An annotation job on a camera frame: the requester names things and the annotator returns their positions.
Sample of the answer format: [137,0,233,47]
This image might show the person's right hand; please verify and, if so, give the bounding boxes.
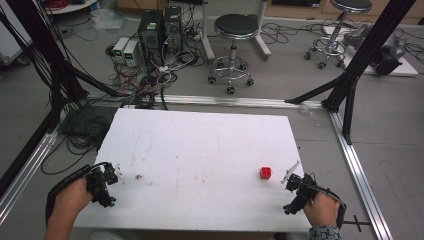
[302,191,342,230]

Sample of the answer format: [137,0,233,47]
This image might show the black frame post with braces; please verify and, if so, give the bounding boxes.
[284,0,418,146]

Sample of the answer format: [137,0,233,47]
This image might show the black frame post with cables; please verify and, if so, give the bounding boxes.
[0,0,131,198]

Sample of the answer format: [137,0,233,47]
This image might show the white table leg frame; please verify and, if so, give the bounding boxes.
[199,0,273,63]

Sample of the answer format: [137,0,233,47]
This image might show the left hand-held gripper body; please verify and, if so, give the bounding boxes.
[85,162,120,209]

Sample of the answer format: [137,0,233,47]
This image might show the tangle of floor cables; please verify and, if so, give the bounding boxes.
[104,6,209,111]

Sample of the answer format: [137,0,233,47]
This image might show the person's left hand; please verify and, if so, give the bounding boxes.
[52,176,95,231]

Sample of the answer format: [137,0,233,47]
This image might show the white power supply unit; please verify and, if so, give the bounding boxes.
[112,36,131,65]
[122,40,140,68]

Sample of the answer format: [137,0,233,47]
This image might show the black cables on floor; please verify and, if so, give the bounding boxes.
[40,105,118,176]

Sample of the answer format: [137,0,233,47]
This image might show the black computer tower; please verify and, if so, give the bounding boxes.
[137,8,165,67]
[162,5,184,56]

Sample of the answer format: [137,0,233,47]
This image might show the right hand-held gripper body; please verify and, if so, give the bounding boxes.
[282,173,318,216]

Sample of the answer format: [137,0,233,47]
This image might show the black round stool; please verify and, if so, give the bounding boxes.
[303,0,374,71]
[207,13,261,96]

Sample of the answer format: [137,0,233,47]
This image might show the aluminium floor rail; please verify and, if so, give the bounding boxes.
[87,92,325,110]
[328,110,395,240]
[0,109,68,226]

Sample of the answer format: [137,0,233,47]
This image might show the red cube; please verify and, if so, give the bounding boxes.
[259,166,273,181]

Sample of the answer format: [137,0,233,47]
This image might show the black floor mat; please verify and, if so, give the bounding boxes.
[58,105,120,138]

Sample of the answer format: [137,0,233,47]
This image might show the grey device on white board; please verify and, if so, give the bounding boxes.
[322,22,420,78]

